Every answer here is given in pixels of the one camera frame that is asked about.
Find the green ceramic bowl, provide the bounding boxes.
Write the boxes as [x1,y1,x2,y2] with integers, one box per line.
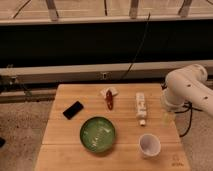
[80,116,116,153]

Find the wall power outlet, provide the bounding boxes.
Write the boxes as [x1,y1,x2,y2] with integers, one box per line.
[100,72,110,80]

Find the white crumpled napkin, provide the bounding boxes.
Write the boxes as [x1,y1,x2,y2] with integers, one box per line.
[100,87,118,98]

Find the white plastic bottle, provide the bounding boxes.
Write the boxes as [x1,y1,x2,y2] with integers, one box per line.
[136,92,147,126]

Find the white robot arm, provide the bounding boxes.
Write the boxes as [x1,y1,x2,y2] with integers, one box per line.
[161,64,213,118]

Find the black smartphone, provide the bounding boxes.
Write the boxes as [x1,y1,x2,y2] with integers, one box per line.
[63,101,84,120]

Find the white paper cup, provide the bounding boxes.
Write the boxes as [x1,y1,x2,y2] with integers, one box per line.
[139,134,161,158]

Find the black floor cables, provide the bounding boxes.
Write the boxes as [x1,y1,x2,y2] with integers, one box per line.
[174,101,203,138]

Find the black hanging cable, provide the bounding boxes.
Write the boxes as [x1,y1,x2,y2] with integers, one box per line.
[119,12,152,81]

